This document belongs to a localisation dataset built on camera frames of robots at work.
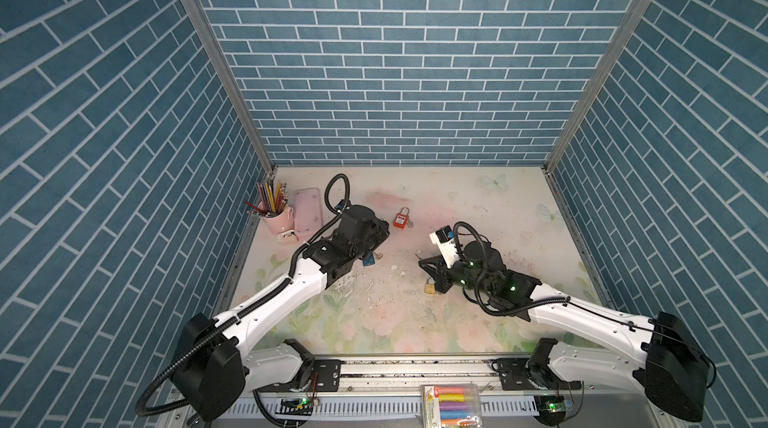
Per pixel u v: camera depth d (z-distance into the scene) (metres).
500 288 0.60
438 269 0.69
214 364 0.39
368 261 0.94
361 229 0.60
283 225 0.99
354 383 0.73
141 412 0.36
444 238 0.67
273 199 0.96
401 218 1.03
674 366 0.40
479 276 0.59
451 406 0.68
